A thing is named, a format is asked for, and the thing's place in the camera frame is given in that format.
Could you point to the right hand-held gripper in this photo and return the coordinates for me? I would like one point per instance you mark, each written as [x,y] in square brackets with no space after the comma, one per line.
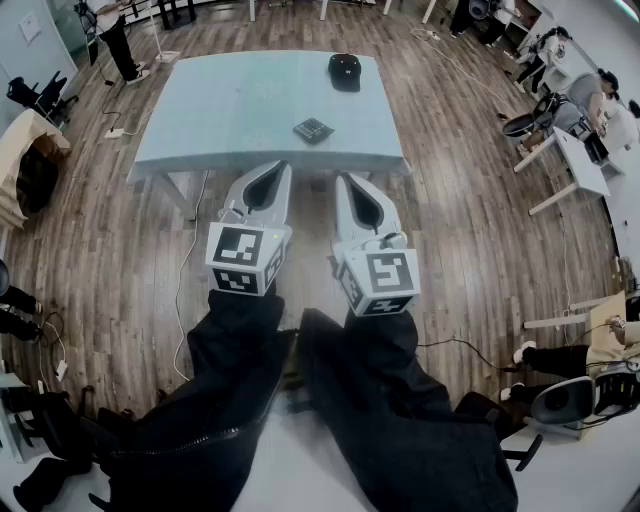
[382,275]

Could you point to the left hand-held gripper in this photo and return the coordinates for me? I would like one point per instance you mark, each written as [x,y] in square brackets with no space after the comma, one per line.
[235,252]

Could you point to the black calculator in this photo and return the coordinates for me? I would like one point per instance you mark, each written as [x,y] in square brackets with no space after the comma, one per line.
[313,131]

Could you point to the person's right forearm black sleeve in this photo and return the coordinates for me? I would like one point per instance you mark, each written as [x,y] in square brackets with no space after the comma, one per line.
[400,415]

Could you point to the person's left forearm black sleeve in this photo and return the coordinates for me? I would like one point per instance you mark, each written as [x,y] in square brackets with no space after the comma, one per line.
[210,400]

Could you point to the black cap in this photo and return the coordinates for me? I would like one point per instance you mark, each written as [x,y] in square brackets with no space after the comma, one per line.
[345,72]

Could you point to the white power strip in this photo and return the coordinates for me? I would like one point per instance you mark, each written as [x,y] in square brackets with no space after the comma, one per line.
[114,133]

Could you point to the white floor stand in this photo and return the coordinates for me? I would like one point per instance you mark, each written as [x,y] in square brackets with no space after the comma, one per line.
[165,56]

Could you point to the black round chair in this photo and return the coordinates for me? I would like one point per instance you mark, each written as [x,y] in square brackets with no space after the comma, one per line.
[517,125]

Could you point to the small white table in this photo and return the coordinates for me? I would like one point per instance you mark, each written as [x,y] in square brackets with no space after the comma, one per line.
[582,165]

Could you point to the brown cardboard box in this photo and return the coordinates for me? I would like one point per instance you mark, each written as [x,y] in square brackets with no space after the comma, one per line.
[30,150]

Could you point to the black office chair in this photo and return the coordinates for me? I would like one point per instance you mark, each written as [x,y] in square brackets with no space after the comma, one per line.
[42,95]
[492,415]

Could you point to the white power adapter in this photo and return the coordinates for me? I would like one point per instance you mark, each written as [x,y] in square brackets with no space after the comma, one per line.
[61,370]

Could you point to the grey shell chair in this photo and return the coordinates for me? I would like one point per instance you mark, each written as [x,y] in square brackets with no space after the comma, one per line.
[562,400]

